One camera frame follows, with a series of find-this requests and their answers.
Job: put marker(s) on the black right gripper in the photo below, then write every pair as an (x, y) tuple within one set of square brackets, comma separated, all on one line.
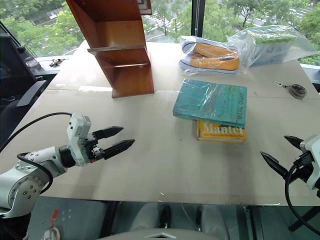
[(303, 170)]

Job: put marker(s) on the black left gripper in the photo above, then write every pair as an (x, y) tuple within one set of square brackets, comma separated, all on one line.
[(91, 148)]

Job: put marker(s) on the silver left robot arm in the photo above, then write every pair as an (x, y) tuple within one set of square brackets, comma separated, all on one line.
[(25, 185)]

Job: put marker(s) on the wooden shelf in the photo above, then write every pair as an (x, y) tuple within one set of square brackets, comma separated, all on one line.
[(125, 75)]

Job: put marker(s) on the yellow book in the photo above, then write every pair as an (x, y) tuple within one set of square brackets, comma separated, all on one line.
[(220, 133)]

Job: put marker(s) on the teal plastic-wrapped book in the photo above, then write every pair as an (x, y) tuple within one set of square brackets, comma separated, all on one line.
[(207, 100)]

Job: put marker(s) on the small metal key clip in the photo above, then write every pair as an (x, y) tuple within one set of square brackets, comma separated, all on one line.
[(280, 83)]

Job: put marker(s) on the bunch of dark keys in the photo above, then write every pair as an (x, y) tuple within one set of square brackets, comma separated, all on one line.
[(56, 62)]

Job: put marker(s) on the grey rounded robot leg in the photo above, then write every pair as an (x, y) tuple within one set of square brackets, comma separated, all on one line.
[(213, 220)]

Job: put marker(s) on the red tag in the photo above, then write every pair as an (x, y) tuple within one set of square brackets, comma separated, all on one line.
[(54, 217)]

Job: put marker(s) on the clear plastic shoe bag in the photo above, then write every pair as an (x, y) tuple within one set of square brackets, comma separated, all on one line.
[(243, 62)]

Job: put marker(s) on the green and white box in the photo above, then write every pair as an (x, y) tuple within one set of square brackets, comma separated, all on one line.
[(272, 50)]

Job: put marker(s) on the large clear plastic bag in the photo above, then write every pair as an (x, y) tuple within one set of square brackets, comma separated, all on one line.
[(302, 47)]

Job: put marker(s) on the yellow canvas sneaker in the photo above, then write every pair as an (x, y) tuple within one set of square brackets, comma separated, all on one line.
[(215, 63), (212, 51)]

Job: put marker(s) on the black office chair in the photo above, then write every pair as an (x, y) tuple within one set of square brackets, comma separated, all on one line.
[(12, 62)]

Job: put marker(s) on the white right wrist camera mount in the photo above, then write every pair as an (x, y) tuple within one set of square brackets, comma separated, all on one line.
[(313, 150)]

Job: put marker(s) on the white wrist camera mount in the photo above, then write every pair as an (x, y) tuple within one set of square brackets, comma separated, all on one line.
[(77, 140), (313, 150)]

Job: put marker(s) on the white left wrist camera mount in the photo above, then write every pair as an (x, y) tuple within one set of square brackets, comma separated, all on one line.
[(77, 140)]

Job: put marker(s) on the dark window frame post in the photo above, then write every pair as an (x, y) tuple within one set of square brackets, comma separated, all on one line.
[(198, 17)]

